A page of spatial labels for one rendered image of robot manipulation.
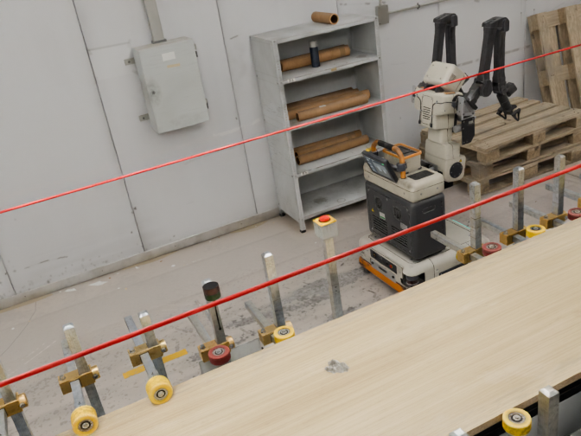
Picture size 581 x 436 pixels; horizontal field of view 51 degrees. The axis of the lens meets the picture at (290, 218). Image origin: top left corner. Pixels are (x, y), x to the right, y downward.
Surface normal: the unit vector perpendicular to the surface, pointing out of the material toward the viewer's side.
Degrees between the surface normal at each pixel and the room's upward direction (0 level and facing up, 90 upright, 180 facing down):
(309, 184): 90
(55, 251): 90
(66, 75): 90
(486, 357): 0
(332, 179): 90
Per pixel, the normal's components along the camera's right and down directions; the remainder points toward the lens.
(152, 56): 0.43, 0.33
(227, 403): -0.15, -0.89
